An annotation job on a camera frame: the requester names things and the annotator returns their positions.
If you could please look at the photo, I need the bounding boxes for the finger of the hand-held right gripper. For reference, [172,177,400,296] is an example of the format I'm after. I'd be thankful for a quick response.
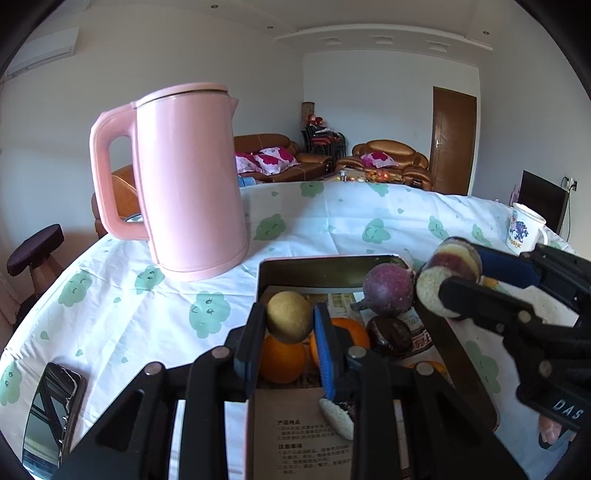
[438,276,555,339]
[475,242,591,319]

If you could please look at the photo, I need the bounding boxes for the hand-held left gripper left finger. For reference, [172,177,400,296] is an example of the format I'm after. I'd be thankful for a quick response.
[51,302,267,480]

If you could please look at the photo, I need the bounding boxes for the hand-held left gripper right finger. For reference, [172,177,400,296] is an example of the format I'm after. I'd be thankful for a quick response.
[314,302,527,480]

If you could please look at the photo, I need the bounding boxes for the passion fruit half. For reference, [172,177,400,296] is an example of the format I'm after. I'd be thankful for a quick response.
[318,397,356,442]
[416,236,484,320]

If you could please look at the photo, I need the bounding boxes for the yellow round fruit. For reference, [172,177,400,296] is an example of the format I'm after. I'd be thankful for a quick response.
[265,291,314,345]

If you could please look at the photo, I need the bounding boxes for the dark brown passion fruit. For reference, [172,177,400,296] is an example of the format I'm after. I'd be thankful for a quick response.
[367,316,413,359]

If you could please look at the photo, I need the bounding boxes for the cardboard fruit box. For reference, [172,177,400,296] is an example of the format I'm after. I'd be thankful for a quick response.
[245,254,502,480]

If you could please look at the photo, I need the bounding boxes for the person's right hand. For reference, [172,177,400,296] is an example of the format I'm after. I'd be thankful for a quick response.
[538,413,572,449]

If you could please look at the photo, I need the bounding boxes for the white printed mug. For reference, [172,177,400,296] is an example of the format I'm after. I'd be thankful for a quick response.
[505,202,550,253]

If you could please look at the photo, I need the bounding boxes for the black television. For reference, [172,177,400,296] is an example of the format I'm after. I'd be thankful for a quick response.
[517,170,568,237]

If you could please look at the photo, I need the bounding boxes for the printed paper lining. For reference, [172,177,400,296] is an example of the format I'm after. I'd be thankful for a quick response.
[254,291,439,480]

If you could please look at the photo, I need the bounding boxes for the purple whole passion fruit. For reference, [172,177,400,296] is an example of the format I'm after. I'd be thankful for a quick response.
[351,262,415,319]

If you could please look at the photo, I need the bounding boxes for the cloud print tablecloth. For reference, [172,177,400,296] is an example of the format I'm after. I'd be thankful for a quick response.
[0,180,578,480]

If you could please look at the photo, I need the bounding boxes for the brown wooden door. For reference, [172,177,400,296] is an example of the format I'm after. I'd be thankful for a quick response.
[431,86,477,196]

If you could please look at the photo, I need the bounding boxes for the brown leather armchair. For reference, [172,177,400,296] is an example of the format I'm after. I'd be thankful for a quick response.
[336,140,433,191]

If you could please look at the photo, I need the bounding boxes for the cluttered coffee table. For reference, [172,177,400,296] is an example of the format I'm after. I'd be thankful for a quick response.
[323,168,408,184]

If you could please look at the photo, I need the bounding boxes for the pink electric kettle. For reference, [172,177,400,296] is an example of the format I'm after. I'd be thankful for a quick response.
[89,83,250,281]

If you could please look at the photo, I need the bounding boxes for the brown leather sofa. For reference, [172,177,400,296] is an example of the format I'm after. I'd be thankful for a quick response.
[233,134,336,184]

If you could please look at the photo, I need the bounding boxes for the brown leather chair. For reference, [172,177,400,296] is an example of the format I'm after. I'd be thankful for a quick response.
[91,164,149,239]

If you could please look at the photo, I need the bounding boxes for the black smartphone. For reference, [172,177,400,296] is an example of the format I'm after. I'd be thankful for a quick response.
[22,361,88,472]

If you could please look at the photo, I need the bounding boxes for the stacked dark chairs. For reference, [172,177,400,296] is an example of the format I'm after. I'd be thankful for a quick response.
[302,129,346,160]

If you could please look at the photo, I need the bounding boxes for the dark purple stool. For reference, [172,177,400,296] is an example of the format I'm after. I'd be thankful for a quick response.
[7,224,66,306]

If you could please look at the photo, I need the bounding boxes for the red flower decoration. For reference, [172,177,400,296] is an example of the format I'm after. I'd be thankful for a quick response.
[302,102,327,133]

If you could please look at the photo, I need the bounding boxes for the white air conditioner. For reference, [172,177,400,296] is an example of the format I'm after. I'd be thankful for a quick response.
[4,27,81,77]

